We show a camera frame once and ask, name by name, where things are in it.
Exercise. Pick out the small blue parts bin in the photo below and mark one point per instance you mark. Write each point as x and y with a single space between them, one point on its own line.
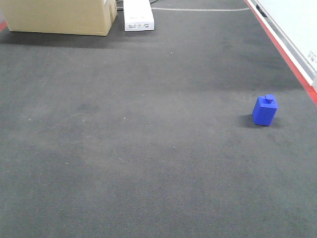
264 110

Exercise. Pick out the white long carton box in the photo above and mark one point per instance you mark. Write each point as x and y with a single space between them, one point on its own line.
138 15

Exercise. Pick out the brown cardboard box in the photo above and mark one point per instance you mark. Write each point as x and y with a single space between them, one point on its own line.
78 17

